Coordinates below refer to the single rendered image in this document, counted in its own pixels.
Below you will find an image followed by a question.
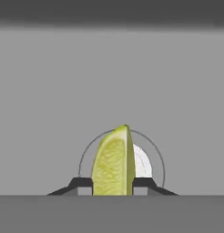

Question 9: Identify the yellow-green lemon wedge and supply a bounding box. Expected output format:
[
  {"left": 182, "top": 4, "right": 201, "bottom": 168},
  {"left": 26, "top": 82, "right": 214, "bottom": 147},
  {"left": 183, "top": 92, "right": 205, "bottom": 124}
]
[{"left": 91, "top": 124, "right": 137, "bottom": 197}]

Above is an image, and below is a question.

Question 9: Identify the round sink drain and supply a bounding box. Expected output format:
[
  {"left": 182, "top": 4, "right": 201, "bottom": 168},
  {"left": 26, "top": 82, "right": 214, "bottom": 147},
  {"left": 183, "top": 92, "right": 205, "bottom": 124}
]
[{"left": 77, "top": 128, "right": 166, "bottom": 188}]

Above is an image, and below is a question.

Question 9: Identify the grey sink basin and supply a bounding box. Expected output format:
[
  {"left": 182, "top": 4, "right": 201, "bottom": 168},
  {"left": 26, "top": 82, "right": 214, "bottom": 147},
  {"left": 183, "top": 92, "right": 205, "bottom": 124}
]
[{"left": 0, "top": 0, "right": 224, "bottom": 197}]

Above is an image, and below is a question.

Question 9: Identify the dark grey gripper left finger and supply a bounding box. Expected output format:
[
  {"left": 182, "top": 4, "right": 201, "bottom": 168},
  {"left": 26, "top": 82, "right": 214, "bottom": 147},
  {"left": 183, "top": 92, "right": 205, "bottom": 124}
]
[{"left": 46, "top": 177, "right": 94, "bottom": 197}]

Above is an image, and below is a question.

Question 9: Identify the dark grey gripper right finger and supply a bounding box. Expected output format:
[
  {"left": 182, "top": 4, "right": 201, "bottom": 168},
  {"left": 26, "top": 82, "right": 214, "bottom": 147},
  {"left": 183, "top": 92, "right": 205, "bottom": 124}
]
[{"left": 132, "top": 177, "right": 179, "bottom": 197}]

